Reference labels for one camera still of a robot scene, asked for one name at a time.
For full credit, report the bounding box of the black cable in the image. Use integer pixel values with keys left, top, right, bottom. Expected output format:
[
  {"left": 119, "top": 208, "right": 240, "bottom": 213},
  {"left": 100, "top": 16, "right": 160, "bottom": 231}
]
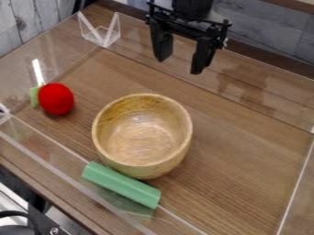
[{"left": 0, "top": 209, "right": 37, "bottom": 235}]

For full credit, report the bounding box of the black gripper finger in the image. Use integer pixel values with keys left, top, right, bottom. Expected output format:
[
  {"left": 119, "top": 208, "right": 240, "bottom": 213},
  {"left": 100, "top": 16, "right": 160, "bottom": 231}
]
[
  {"left": 150, "top": 22, "right": 172, "bottom": 62},
  {"left": 190, "top": 29, "right": 219, "bottom": 74}
]

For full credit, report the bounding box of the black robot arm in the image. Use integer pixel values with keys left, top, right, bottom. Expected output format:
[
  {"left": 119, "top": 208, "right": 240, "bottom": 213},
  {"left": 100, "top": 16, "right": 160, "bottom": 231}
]
[{"left": 146, "top": 0, "right": 231, "bottom": 74}]

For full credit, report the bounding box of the black metal table clamp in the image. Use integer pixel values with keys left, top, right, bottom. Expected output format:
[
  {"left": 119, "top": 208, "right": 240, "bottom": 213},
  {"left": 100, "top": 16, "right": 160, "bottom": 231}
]
[{"left": 28, "top": 205, "right": 67, "bottom": 235}]

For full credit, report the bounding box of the clear acrylic corner bracket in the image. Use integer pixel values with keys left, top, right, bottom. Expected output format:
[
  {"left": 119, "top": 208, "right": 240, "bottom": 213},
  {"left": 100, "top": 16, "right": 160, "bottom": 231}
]
[{"left": 77, "top": 12, "right": 121, "bottom": 48}]

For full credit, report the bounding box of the clear acrylic enclosure wall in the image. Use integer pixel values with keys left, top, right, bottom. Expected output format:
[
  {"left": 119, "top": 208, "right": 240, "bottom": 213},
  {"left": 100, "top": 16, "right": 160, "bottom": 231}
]
[{"left": 0, "top": 14, "right": 314, "bottom": 235}]

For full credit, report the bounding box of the red plush fruit green leaf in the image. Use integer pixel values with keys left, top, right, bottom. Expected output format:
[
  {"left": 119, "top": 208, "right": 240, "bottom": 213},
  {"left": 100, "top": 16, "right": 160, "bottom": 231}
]
[{"left": 29, "top": 83, "right": 75, "bottom": 116}]

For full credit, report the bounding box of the green rectangular block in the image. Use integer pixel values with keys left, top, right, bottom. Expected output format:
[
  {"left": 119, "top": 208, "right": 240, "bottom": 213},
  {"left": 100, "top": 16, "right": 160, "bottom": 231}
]
[{"left": 81, "top": 162, "right": 162, "bottom": 209}]

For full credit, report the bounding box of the wooden bowl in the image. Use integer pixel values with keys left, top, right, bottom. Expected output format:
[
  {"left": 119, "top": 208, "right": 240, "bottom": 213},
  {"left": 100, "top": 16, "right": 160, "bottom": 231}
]
[{"left": 91, "top": 93, "right": 192, "bottom": 180}]

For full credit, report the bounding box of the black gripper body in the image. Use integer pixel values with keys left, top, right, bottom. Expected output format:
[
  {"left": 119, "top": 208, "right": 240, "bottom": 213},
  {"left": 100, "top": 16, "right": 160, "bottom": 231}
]
[{"left": 147, "top": 0, "right": 231, "bottom": 49}]

